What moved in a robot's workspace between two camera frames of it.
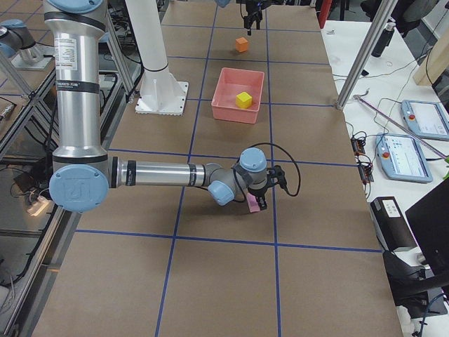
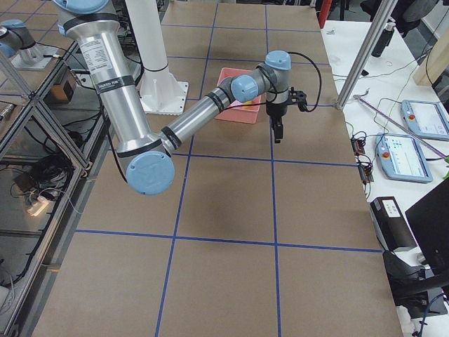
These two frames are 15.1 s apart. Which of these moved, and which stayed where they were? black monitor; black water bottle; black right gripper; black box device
Moved: black right gripper
Stayed: black box device; black water bottle; black monitor
